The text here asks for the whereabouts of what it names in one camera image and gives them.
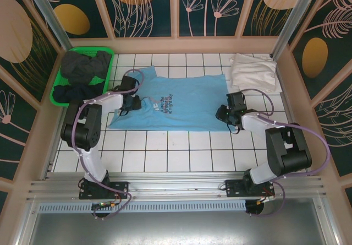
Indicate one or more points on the light blue printed t-shirt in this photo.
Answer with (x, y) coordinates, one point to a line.
(192, 104)

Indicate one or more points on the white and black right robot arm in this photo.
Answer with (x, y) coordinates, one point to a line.
(253, 122)

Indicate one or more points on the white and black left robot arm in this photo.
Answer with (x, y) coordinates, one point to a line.
(110, 100)

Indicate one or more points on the green plastic basket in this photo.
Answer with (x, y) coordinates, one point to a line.
(105, 77)

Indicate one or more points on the folded white t-shirt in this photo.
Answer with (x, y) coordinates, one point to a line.
(253, 73)

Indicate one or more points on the crumpled navy t-shirt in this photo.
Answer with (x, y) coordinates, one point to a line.
(74, 93)

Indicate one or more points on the crumpled grey t-shirt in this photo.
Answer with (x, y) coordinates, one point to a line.
(79, 67)

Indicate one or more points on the small circuit board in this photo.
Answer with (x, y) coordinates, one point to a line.
(103, 205)

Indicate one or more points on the grey metal sheet panel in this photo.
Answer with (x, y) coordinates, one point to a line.
(176, 228)

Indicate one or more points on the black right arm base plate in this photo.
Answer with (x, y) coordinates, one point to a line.
(233, 188)

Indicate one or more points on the aluminium mounting rail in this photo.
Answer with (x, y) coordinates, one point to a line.
(176, 183)

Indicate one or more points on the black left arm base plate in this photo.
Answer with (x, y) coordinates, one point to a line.
(118, 190)

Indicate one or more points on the aluminium corner post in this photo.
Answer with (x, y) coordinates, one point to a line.
(299, 13)
(47, 13)

